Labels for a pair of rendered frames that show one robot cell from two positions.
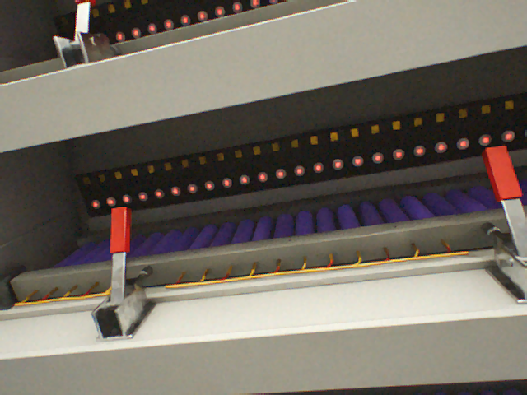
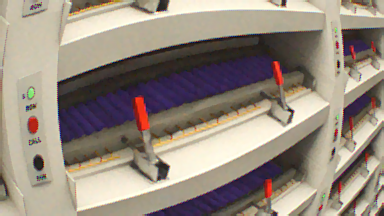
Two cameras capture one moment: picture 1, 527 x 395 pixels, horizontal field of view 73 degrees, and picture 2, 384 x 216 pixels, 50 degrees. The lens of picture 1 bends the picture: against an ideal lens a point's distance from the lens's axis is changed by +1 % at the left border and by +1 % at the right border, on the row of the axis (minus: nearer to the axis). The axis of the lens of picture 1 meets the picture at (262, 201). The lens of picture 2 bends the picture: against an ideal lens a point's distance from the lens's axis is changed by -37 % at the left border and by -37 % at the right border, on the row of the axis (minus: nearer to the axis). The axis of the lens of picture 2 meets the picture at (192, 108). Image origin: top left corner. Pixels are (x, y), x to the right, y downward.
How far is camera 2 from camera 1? 0.66 m
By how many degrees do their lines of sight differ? 60
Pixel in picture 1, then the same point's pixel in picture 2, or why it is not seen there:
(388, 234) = (234, 99)
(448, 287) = (263, 124)
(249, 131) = not seen: hidden behind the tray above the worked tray
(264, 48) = (237, 17)
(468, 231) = (256, 95)
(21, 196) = not seen: hidden behind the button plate
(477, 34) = (281, 26)
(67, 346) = (140, 189)
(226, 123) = not seen: hidden behind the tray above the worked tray
